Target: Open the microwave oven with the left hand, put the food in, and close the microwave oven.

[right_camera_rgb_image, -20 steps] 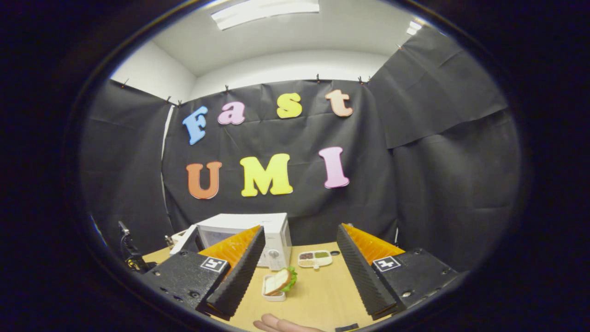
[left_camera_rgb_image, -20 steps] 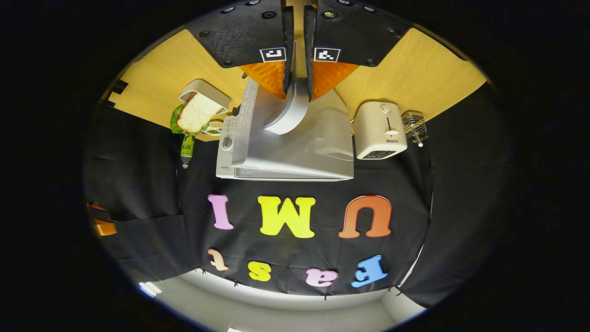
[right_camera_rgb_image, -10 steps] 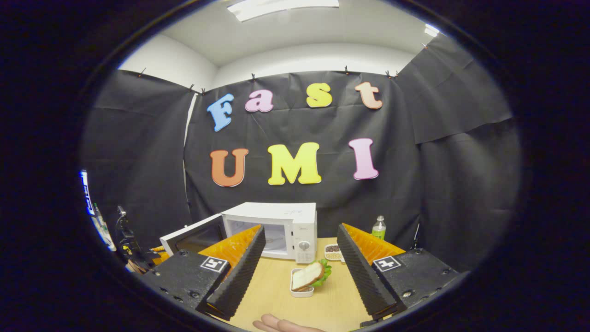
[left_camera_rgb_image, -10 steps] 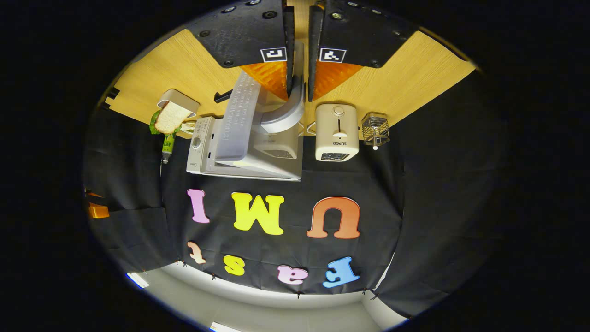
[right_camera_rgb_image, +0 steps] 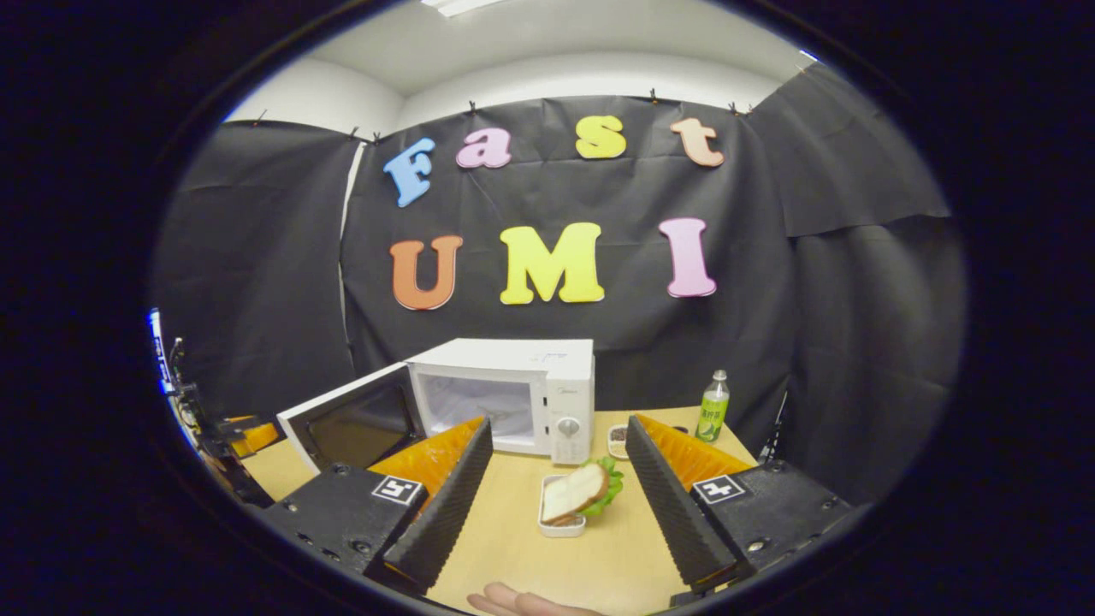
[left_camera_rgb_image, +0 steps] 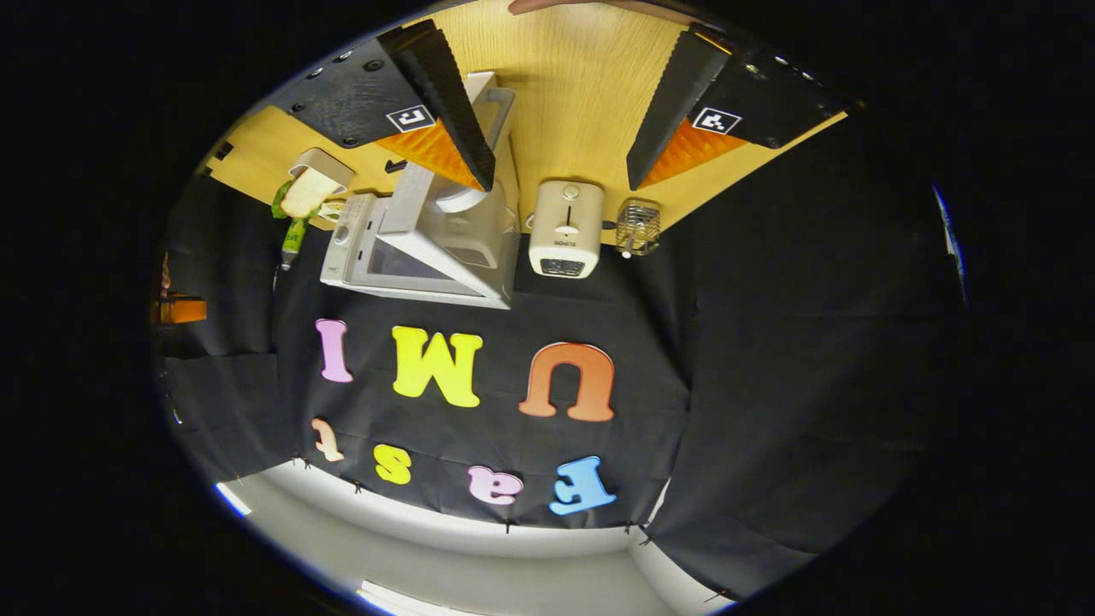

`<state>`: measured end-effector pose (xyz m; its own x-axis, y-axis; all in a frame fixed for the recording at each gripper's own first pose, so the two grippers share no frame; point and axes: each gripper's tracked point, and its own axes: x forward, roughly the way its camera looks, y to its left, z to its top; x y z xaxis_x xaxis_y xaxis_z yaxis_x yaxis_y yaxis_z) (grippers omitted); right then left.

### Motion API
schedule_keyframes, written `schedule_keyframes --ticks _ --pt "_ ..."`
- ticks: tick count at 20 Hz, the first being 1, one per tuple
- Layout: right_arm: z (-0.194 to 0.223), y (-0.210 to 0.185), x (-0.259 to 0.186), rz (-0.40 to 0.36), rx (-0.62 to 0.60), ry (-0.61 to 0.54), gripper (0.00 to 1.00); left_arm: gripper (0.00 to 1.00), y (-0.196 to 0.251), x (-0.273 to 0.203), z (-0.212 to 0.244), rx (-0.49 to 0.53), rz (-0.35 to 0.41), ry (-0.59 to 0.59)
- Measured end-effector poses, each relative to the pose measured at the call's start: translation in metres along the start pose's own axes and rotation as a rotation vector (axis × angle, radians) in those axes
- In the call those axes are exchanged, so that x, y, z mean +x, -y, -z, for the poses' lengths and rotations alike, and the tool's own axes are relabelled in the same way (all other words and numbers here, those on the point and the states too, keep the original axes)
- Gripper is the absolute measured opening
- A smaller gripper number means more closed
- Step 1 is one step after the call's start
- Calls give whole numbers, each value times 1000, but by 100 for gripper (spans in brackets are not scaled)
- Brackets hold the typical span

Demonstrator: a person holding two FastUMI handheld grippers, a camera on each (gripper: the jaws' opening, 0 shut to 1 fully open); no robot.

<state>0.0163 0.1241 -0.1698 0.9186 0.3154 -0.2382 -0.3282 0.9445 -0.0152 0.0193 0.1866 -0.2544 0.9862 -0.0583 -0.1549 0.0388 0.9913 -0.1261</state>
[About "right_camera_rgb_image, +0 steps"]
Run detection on white microwave oven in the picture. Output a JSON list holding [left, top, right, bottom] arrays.
[[276, 338, 595, 474]]

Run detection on large ceiling light panel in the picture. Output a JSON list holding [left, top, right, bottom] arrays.
[[419, 0, 506, 18]]

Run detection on green drink bottle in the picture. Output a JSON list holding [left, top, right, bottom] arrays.
[[695, 370, 731, 443]]

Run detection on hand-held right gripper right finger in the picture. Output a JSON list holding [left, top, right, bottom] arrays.
[[624, 414, 859, 595]]

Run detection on sandwich with lettuce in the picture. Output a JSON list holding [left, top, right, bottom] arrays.
[[543, 456, 624, 524]]

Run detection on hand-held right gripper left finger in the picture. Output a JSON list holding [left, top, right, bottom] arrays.
[[257, 415, 495, 593]]

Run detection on white rectangular tray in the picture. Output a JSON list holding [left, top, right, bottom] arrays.
[[537, 473, 589, 538]]

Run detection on blue lit screen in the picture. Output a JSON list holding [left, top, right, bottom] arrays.
[[149, 308, 172, 396]]

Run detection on black backdrop cloth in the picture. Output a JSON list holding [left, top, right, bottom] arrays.
[[150, 64, 968, 506]]

